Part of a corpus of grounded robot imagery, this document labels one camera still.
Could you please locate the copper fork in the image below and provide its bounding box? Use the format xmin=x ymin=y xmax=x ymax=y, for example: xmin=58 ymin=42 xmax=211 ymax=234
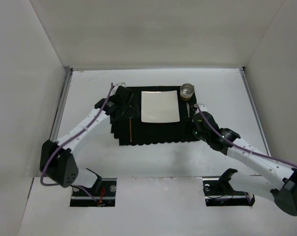
xmin=129 ymin=118 xmax=132 ymax=143

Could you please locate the silver knife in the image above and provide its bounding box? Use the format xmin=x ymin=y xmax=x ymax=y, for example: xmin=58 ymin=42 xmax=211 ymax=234
xmin=186 ymin=102 xmax=190 ymax=118

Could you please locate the black cloth placemat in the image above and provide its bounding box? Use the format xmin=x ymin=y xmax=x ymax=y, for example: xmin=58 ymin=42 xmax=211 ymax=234
xmin=111 ymin=86 xmax=197 ymax=146

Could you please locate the square white plate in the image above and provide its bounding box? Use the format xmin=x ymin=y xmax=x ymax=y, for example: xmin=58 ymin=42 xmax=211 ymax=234
xmin=141 ymin=90 xmax=180 ymax=123

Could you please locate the metal cup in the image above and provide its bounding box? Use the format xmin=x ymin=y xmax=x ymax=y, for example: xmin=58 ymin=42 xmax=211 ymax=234
xmin=180 ymin=83 xmax=195 ymax=101

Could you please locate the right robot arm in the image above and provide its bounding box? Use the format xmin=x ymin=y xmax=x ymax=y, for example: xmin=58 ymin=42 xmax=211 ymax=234
xmin=189 ymin=105 xmax=297 ymax=216

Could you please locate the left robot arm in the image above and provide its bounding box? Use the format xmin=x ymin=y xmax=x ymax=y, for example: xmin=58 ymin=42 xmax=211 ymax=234
xmin=40 ymin=83 xmax=140 ymax=188

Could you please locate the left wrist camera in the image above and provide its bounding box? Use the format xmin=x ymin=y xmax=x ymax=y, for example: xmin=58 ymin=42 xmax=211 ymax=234
xmin=114 ymin=83 xmax=126 ymax=88

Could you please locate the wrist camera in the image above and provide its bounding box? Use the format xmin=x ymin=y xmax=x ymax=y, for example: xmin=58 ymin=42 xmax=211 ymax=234
xmin=114 ymin=83 xmax=126 ymax=88
xmin=194 ymin=103 xmax=208 ymax=112

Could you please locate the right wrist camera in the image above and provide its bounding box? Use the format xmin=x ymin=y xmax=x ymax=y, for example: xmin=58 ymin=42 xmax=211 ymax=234
xmin=194 ymin=103 xmax=208 ymax=112

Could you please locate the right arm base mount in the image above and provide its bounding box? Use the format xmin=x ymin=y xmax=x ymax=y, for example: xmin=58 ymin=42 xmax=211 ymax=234
xmin=203 ymin=168 xmax=255 ymax=207

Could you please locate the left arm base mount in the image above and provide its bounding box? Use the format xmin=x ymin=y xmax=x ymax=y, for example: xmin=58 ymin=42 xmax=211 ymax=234
xmin=70 ymin=178 xmax=117 ymax=207

